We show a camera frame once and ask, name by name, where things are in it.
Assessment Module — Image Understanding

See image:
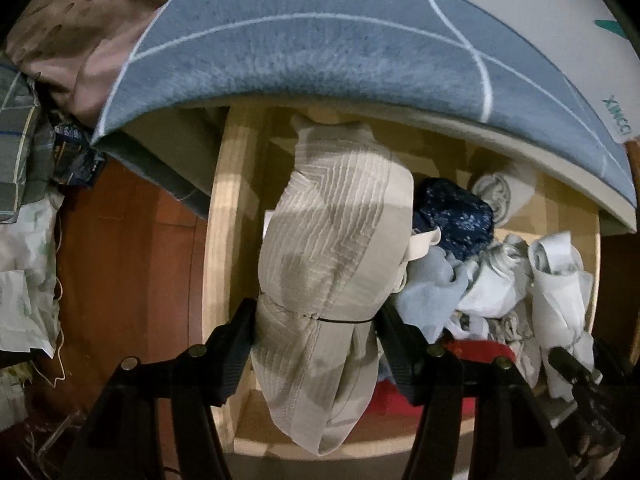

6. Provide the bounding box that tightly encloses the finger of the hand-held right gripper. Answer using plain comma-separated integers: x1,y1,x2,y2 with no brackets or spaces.
547,346,593,386

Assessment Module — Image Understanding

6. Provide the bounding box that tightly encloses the plaid cloth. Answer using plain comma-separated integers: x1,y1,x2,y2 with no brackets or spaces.
0,55,56,221

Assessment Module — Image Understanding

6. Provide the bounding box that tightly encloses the red underwear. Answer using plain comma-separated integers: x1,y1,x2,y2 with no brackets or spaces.
372,337,516,403

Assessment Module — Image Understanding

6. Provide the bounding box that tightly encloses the pile of clothes on floor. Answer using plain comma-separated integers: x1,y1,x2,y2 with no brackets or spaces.
0,195,66,358

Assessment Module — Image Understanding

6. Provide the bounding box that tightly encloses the navy printed underwear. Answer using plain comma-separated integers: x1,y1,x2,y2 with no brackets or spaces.
411,177,496,261

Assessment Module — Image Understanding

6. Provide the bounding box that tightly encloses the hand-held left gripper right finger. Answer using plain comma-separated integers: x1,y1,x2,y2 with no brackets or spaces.
375,305,586,480

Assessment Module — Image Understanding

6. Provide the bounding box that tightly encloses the grey towel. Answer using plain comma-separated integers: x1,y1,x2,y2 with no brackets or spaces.
470,165,538,226

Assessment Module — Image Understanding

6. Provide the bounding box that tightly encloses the brown printed cloth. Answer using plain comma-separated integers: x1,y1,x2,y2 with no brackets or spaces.
7,0,208,128

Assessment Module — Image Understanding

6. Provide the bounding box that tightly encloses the blue printed packet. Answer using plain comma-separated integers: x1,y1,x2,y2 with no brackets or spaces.
52,120,107,188

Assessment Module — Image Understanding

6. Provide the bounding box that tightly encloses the white underwear with grey trim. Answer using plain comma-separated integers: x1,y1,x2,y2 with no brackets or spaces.
457,232,533,318

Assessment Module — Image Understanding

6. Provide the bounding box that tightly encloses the beige striped underwear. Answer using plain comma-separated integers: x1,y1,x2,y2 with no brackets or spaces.
250,115,442,457

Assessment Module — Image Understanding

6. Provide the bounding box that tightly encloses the white mattress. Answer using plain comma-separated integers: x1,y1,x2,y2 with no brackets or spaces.
372,0,640,146

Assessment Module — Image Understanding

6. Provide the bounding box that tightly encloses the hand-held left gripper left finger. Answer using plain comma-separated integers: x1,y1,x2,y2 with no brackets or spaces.
60,299,258,480

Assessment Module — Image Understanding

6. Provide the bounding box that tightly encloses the light blue underwear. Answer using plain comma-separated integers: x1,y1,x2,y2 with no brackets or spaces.
395,247,468,341

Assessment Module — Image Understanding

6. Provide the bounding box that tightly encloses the wooden drawer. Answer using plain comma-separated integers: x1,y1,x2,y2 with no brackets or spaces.
202,102,601,458

